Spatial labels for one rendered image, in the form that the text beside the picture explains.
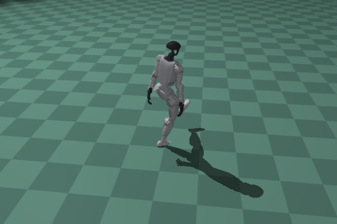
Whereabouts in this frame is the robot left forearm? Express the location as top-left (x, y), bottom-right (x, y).
top-left (148, 71), bottom-right (157, 91)

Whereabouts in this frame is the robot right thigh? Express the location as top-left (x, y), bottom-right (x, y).
top-left (164, 95), bottom-right (179, 125)

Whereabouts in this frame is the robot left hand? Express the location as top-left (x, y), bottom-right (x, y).
top-left (147, 87), bottom-right (152, 105)

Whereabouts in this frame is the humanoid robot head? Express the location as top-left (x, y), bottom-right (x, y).
top-left (164, 41), bottom-right (181, 62)

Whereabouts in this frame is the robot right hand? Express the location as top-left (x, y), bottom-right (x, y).
top-left (177, 102), bottom-right (184, 117)

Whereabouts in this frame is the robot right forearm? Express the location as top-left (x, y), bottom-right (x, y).
top-left (177, 84), bottom-right (184, 104)

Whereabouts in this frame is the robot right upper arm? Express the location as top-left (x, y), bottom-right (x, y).
top-left (174, 64), bottom-right (184, 89)

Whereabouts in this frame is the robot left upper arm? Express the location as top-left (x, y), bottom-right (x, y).
top-left (153, 55), bottom-right (164, 77)

